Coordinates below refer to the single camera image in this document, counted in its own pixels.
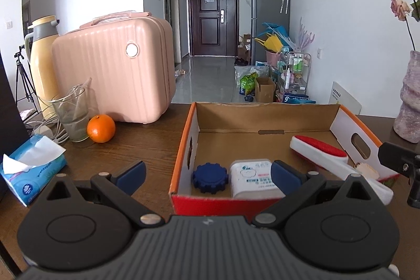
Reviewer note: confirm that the blue ridged cap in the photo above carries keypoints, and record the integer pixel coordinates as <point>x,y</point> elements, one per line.
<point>208,176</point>

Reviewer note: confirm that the grey refrigerator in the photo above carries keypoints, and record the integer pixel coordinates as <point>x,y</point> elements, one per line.
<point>265,11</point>

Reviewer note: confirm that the white flat board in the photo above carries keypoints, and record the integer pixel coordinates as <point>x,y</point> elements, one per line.
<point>344,98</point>

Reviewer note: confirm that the orange fruit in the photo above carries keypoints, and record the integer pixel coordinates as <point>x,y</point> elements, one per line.
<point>101,128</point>

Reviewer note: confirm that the yellow thermos jug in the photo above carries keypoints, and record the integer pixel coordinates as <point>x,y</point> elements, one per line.
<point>42,70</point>

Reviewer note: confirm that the dark brown door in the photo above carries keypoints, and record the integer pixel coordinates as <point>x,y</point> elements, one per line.
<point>213,24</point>

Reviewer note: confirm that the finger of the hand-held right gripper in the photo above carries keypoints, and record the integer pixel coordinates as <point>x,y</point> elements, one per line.
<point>393,158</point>

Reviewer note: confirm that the blue glove box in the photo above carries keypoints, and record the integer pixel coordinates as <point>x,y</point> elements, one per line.
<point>297,99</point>

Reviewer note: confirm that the blue yellow plastic toys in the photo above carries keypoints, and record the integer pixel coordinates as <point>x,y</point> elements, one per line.
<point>272,42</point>

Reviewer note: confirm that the black paper bag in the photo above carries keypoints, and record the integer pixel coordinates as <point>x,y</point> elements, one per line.
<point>10,119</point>

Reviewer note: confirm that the white wall outlet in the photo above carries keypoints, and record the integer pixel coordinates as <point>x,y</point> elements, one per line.
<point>320,53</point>

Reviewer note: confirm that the pink plastic bucket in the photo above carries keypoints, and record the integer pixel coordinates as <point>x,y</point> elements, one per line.
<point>274,58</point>

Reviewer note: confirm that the red white lint brush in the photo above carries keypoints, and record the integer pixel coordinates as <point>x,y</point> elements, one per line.
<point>315,148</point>

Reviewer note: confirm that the pink textured vase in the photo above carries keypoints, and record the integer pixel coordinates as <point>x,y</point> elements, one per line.
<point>410,103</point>

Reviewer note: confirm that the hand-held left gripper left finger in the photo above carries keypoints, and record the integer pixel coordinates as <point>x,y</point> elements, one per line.
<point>131,174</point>

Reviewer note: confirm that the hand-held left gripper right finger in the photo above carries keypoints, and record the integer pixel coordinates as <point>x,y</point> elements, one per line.
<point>286,177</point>

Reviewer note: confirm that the green plastic bag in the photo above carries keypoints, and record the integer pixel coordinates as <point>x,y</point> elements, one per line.
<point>247,84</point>

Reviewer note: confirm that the small brown cardboard box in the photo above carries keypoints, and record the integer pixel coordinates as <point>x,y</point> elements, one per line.
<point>265,91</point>

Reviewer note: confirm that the blue tissue pack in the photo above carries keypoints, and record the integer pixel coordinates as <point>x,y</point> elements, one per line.
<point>36,175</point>

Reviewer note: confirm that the clear glass cup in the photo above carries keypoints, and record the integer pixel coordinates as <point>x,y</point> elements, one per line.
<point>73,122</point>

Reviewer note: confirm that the black camera tripod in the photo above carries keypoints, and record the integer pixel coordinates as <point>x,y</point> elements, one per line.
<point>20,70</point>

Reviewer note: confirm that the white pill box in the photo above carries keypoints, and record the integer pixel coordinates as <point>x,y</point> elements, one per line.
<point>249,178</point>

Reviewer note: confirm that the red cardboard box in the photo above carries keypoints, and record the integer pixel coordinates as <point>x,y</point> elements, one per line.
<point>262,148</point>

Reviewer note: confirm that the pink hard-shell suitcase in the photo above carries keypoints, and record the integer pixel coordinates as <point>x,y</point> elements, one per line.
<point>108,80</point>

